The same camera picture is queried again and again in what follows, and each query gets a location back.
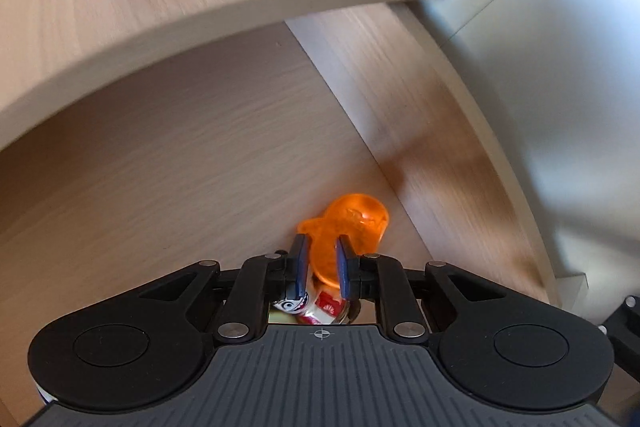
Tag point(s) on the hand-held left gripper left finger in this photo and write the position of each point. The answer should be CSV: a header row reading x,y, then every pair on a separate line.
x,y
300,267

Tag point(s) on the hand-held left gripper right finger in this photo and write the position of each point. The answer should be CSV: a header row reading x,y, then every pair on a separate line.
x,y
344,269

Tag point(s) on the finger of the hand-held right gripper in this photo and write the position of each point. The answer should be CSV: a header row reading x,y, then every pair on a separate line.
x,y
625,337

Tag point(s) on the small black-haired toy figure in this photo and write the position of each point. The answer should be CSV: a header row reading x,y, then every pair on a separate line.
x,y
327,303

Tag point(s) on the orange translucent pumpkin shell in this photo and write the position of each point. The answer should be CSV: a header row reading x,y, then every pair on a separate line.
x,y
355,219

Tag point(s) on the wide white desk drawer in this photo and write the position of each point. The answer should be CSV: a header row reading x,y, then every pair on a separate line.
x,y
200,157

